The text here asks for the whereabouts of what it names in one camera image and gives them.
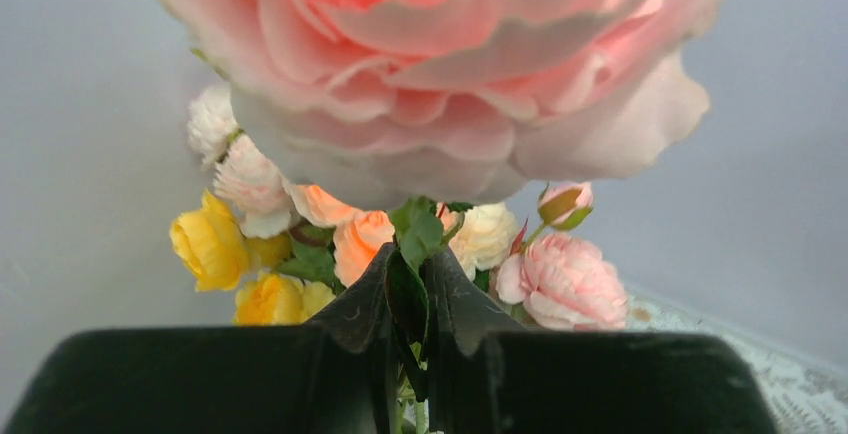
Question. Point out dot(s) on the pink rose stem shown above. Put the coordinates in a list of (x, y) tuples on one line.
[(399, 105)]

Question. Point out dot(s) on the floral patterned table mat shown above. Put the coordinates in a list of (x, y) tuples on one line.
[(801, 398)]

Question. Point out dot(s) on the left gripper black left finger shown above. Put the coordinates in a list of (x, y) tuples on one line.
[(335, 373)]

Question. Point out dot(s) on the pastel rose bunch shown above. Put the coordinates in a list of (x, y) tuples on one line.
[(288, 250)]

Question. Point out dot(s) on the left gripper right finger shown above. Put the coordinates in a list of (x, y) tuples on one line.
[(489, 374)]

